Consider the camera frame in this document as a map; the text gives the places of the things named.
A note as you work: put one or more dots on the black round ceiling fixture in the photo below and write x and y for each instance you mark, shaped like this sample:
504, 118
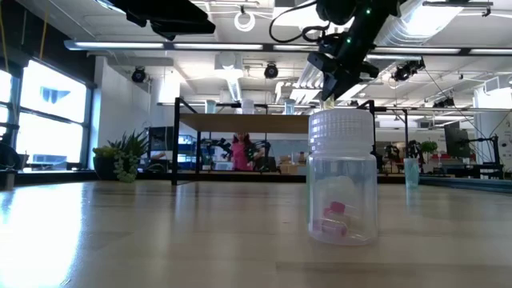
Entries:
271, 70
138, 74

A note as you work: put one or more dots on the black computer monitor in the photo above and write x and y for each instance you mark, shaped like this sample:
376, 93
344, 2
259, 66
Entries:
458, 142

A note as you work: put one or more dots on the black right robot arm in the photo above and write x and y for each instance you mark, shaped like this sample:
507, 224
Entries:
360, 24

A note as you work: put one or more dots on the person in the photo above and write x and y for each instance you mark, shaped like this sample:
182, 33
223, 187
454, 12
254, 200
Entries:
240, 156

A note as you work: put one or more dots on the black aluminium table frame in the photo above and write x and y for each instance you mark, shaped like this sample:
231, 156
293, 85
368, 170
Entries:
60, 176

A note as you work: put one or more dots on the cardboard box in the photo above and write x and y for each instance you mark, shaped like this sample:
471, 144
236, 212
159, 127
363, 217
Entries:
288, 168

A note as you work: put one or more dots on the overhead light bar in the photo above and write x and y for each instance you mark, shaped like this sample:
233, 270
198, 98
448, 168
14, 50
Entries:
220, 46

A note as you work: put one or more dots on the black ceiling spotlight cluster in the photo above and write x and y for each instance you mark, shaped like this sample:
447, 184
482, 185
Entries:
408, 70

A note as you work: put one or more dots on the background green plant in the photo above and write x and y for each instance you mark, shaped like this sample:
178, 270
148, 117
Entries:
429, 146

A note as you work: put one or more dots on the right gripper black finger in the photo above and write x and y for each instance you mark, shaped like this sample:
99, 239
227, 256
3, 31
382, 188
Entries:
336, 84

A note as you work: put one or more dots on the potted green succulent plant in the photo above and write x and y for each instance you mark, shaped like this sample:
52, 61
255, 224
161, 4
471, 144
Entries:
124, 156

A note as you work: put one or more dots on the clear bottle pink contents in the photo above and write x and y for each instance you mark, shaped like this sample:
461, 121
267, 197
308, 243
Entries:
342, 160

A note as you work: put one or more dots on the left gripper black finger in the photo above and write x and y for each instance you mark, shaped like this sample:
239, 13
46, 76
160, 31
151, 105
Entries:
168, 11
184, 27

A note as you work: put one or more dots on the background black robot arm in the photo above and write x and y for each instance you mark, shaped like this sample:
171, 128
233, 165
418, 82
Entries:
266, 162

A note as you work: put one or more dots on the wooden shelf black metal legs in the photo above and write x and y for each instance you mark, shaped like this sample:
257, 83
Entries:
240, 123

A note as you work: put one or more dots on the large window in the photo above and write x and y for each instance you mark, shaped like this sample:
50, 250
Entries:
52, 120

